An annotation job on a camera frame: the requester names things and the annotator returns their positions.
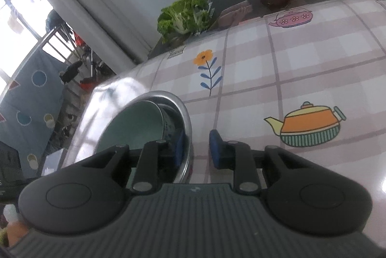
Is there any green lettuce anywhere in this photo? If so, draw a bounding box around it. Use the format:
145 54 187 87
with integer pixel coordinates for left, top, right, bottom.
157 0 212 43

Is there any blue dotted cloth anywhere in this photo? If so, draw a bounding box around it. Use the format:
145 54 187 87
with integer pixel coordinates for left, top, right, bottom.
0 47 66 170

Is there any pink packet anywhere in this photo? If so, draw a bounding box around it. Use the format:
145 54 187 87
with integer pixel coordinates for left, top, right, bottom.
217 3 253 28

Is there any stroller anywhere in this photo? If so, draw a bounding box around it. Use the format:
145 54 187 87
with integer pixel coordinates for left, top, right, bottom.
59 49 103 87

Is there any blue hanging cloth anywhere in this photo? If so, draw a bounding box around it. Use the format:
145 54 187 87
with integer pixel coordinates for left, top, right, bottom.
45 9 61 33

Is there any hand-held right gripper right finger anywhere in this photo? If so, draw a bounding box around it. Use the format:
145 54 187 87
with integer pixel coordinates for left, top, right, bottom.
209 129 305 195

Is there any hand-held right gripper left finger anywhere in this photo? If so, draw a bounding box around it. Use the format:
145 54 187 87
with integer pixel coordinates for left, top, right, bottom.
81 130 186 195

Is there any white capped orange bottle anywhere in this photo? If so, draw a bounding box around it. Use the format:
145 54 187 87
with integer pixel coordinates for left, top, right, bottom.
1 204 30 247

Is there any green ceramic bowl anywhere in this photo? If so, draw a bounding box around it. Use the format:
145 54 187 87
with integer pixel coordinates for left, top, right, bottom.
96 101 181 188

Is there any metal railing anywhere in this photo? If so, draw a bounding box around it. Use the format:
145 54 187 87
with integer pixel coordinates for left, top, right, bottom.
0 0 79 81

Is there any orange-red bag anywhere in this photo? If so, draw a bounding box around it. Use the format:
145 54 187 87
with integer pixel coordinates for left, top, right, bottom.
79 77 97 90

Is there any medium steel bowl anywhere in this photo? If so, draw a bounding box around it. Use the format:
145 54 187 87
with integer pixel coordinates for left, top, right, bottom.
93 91 193 184

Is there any plaid printed tablecloth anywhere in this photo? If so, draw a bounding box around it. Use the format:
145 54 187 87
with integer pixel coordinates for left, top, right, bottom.
59 0 386 246

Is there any dark side table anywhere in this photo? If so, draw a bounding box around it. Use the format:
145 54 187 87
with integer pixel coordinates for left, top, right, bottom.
148 0 302 58

